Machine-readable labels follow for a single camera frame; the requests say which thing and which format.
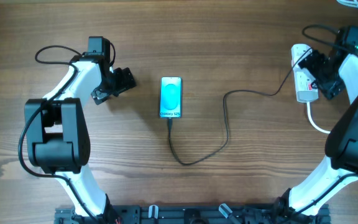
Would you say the white power strip socket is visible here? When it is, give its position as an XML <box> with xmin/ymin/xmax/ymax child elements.
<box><xmin>291</xmin><ymin>44</ymin><xmax>318</xmax><ymax>103</ymax></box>

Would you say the Galaxy S25 smartphone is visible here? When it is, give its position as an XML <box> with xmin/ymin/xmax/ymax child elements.
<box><xmin>159</xmin><ymin>77</ymin><xmax>182</xmax><ymax>118</ymax></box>

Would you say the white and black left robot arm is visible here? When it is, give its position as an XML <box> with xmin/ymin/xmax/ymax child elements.
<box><xmin>18</xmin><ymin>36</ymin><xmax>136</xmax><ymax>223</ymax></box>

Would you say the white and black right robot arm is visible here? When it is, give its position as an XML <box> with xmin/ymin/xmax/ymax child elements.
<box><xmin>272</xmin><ymin>24</ymin><xmax>358</xmax><ymax>223</ymax></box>

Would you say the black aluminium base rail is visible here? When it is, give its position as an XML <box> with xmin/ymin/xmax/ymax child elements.
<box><xmin>53</xmin><ymin>204</ymin><xmax>331</xmax><ymax>224</ymax></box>

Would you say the black USB-C charger cable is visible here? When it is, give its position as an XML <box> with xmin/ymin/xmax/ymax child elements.
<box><xmin>166</xmin><ymin>47</ymin><xmax>313</xmax><ymax>166</ymax></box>

